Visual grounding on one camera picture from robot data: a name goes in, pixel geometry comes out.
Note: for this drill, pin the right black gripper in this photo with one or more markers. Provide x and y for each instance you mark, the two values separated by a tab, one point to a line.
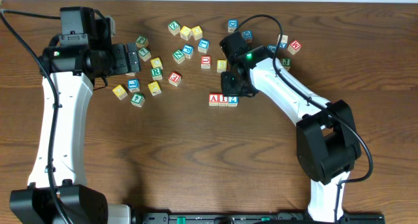
228	89

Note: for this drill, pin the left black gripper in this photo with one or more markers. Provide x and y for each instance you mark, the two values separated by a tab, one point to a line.
121	66

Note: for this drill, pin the blue 2 block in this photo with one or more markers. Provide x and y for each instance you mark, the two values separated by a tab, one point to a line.
233	101

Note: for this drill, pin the red I block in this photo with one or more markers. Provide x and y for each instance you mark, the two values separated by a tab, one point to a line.
223	100

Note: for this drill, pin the red A block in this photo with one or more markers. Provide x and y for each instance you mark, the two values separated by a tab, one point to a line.
213	99

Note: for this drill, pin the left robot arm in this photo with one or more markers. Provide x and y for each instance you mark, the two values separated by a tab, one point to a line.
57	190

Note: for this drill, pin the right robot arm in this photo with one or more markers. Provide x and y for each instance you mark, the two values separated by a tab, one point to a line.
327	147

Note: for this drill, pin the green 7 block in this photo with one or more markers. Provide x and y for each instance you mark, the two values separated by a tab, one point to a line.
144	54

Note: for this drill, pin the yellow S block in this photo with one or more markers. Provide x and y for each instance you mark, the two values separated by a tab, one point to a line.
221	65

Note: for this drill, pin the blue L block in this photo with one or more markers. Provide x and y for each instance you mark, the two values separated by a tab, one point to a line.
133	85

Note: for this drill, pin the yellow block above R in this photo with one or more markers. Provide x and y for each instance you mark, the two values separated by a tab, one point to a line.
156	63

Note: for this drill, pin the red U block centre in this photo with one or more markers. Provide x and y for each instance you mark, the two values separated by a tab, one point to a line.
206	62

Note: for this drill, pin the green R block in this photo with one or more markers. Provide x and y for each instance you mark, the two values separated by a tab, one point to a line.
156	74

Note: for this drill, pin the yellow block lower left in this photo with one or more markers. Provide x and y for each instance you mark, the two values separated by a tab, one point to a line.
120	92

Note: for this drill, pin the yellow block lower centre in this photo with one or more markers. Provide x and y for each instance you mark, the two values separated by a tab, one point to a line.
154	88

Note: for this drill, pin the green 4 block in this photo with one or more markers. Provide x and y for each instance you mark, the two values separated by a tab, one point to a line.
137	100

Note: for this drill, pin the blue T block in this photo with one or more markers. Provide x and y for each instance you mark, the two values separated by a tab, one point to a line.
203	46

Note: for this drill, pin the green N block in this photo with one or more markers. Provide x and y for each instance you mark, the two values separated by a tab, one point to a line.
178	56

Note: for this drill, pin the blue 5 block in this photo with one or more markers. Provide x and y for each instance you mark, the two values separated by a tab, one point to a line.
272	48

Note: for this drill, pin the red E block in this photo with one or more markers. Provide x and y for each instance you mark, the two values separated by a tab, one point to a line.
175	78

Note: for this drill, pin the blue P block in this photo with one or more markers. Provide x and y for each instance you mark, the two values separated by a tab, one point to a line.
188	50

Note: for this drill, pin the green Z block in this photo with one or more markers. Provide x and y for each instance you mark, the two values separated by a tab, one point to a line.
174	27

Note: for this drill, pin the green J block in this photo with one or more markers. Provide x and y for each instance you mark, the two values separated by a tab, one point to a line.
286	63

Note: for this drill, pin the blue D block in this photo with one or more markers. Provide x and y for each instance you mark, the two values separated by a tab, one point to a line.
232	25

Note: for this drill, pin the yellow block top right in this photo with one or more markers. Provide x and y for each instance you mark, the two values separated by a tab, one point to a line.
197	32

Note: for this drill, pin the blue X block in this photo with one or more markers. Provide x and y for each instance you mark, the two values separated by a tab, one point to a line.
283	39

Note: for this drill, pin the yellow block top left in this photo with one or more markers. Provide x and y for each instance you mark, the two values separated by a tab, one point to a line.
185	33

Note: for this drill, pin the red M block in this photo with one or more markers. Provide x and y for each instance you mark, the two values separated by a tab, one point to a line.
294	47

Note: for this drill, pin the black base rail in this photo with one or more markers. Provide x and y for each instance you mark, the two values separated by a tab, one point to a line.
279	218

